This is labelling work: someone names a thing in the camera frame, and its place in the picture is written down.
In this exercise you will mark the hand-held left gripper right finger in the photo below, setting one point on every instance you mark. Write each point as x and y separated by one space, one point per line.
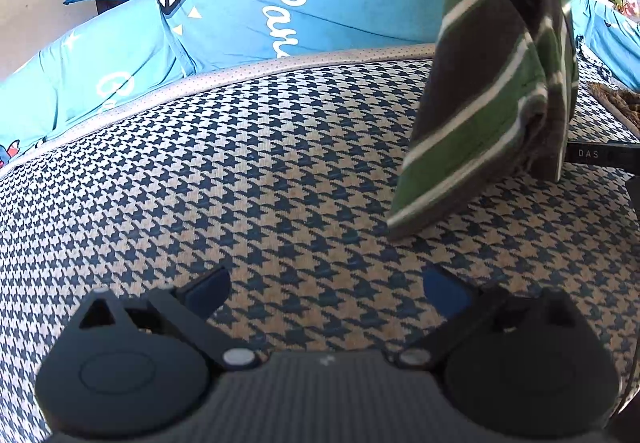
445 290

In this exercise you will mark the green brown striped shirt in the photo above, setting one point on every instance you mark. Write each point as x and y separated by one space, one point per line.
475 88

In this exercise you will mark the blue printed sofa backrest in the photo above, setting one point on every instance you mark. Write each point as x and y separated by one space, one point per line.
325 8

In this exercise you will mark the houndstooth sofa seat cushion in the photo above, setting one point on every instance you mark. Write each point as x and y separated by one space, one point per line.
200 173

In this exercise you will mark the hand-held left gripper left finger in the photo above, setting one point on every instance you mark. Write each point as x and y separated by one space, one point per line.
210 285

